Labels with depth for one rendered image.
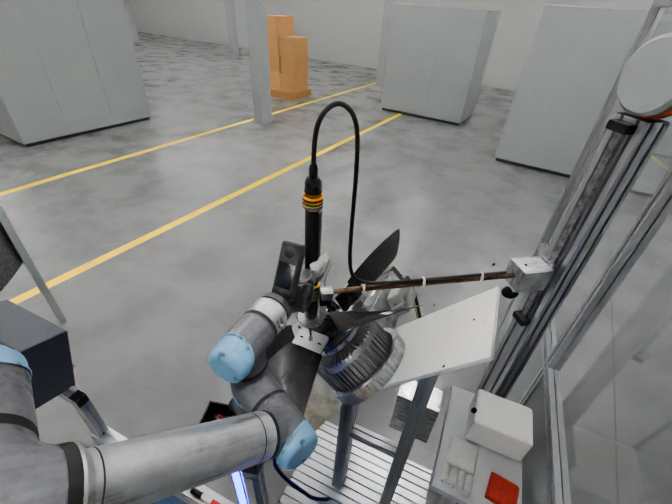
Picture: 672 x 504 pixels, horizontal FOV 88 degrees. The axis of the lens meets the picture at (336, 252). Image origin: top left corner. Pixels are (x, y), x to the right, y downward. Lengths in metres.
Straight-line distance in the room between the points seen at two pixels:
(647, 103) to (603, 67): 5.01
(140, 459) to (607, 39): 5.95
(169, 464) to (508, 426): 0.99
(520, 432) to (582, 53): 5.26
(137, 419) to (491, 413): 1.88
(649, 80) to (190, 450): 1.05
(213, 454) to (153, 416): 1.88
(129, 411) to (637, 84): 2.55
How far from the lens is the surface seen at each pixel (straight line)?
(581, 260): 1.16
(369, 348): 1.04
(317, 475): 2.04
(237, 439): 0.58
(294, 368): 0.97
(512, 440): 1.27
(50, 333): 1.18
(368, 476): 2.05
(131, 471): 0.51
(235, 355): 0.62
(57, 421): 2.64
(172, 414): 2.40
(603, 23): 5.98
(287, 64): 8.95
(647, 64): 1.03
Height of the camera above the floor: 1.97
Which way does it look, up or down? 36 degrees down
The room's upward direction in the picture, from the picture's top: 4 degrees clockwise
